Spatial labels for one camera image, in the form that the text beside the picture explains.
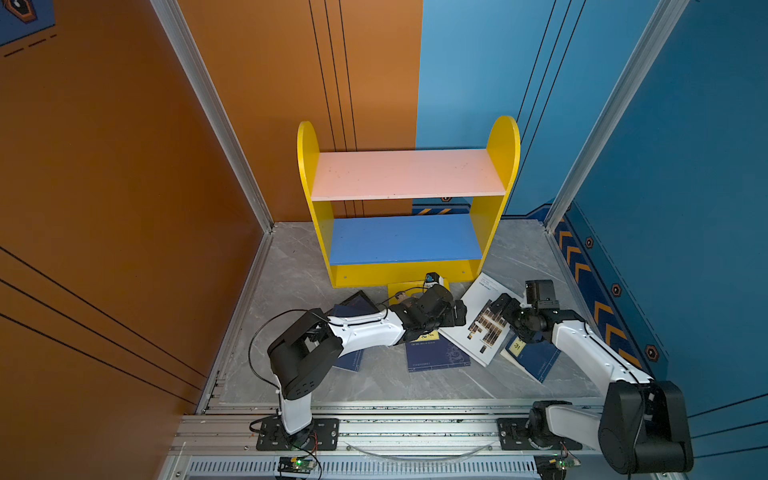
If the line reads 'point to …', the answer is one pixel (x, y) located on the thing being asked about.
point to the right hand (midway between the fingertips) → (496, 313)
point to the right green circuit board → (561, 464)
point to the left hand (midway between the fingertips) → (457, 309)
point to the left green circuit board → (295, 465)
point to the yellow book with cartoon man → (408, 287)
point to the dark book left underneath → (360, 299)
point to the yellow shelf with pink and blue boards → (389, 217)
